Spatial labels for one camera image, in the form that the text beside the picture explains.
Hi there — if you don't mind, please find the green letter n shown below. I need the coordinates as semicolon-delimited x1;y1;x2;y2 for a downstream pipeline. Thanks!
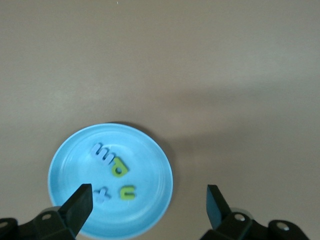
119;184;137;201

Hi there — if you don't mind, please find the green letter p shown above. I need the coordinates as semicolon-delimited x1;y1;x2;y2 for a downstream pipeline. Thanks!
109;156;130;178

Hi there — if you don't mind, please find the blue letter x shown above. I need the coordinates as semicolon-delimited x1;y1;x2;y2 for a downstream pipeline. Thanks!
92;187;112;203

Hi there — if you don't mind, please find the blue letter m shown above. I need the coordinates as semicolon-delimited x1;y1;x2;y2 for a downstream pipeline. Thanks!
91;142;116;167

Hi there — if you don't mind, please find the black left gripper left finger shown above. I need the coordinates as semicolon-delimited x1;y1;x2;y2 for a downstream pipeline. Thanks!
0;183;94;240

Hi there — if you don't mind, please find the blue plate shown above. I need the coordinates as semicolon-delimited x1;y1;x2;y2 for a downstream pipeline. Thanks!
47;122;174;238

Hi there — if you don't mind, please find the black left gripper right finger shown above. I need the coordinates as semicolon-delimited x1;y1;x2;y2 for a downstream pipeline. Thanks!
199;184;311;240

